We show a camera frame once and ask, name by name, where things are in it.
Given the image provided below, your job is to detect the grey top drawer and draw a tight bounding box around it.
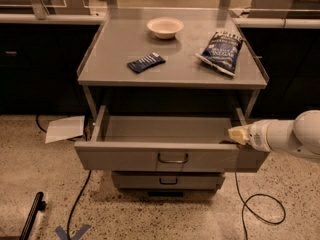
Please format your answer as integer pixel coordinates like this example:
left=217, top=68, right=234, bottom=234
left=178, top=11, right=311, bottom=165
left=75, top=107, right=267, bottom=173

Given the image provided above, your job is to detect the grey drawer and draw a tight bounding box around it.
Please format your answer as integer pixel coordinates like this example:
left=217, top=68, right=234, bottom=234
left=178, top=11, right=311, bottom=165
left=111, top=172, right=225, bottom=190
left=75, top=107, right=267, bottom=173

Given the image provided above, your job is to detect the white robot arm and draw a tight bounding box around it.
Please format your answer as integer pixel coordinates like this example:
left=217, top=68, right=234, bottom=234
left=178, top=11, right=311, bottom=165
left=228, top=110, right=320, bottom=163

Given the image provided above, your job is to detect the grey metal drawer cabinet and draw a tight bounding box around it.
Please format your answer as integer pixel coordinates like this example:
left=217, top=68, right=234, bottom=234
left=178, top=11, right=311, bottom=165
left=76, top=7, right=270, bottom=197

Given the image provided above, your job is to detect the grey bottom drawer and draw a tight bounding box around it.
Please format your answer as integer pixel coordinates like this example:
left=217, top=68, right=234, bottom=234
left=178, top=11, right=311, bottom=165
left=111, top=172, right=225, bottom=190

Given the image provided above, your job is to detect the blue chip bag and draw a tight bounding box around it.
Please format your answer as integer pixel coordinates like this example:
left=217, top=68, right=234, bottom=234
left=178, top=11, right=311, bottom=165
left=195, top=31, right=243, bottom=77

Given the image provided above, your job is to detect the dark right counter cabinet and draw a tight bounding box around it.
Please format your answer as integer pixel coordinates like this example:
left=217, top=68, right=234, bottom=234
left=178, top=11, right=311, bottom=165
left=241, top=27, right=320, bottom=118

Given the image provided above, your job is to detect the dark counter cabinet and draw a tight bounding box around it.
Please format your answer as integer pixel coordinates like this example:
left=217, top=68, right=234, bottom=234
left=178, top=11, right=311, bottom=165
left=0, top=23, right=99, bottom=114
left=241, top=27, right=320, bottom=118

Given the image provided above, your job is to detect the small dark blue packet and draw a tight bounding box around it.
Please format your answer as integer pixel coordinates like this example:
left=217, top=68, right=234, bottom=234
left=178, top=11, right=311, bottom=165
left=127, top=52, right=166, bottom=73

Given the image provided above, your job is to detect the white ceramic bowl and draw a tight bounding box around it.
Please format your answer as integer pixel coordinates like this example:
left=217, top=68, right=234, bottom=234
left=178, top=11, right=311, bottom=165
left=147, top=17, right=184, bottom=40

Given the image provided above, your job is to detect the white paper sheet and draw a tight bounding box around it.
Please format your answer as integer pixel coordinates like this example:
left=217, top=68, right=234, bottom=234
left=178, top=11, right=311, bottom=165
left=45, top=116, right=85, bottom=143

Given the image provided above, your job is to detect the black bar on floor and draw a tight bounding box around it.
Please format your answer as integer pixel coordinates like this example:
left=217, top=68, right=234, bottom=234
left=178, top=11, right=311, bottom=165
left=19, top=192, right=46, bottom=240

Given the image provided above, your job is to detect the dark left counter cabinet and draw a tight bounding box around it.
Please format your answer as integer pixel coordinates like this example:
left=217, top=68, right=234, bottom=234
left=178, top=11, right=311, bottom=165
left=0, top=23, right=99, bottom=114

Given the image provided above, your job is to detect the black cable right floor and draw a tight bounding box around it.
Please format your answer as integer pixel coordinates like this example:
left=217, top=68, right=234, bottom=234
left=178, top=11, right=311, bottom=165
left=233, top=172, right=287, bottom=240

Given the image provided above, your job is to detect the black cable floor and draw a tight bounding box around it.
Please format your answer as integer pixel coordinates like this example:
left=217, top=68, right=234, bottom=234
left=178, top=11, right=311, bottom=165
left=233, top=172, right=287, bottom=240
left=35, top=114, right=93, bottom=240

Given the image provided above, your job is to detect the black cable left floor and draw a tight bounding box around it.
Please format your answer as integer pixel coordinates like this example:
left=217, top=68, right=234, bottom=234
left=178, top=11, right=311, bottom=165
left=35, top=114, right=93, bottom=240

